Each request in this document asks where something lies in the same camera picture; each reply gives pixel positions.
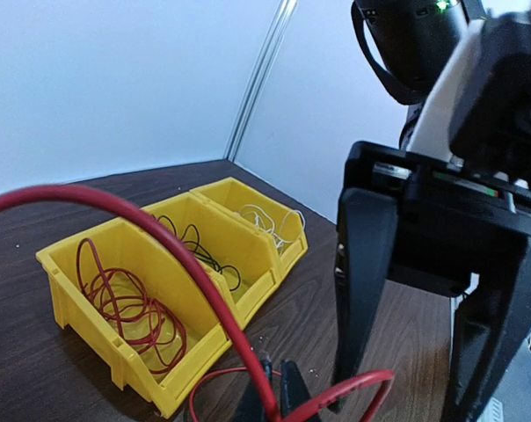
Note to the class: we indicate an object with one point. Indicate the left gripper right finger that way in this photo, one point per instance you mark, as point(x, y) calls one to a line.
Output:
point(293, 389)

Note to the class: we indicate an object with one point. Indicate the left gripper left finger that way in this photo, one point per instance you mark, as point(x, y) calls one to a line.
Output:
point(250, 407)

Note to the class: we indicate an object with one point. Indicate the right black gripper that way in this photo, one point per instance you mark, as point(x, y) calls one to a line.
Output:
point(417, 221)

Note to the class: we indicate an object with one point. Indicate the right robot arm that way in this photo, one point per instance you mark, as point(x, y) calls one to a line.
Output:
point(408, 44)

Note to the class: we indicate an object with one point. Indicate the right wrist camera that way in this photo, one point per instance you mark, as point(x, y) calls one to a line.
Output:
point(479, 110)

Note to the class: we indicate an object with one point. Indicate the right aluminium frame post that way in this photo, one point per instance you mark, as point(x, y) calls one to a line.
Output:
point(261, 69)

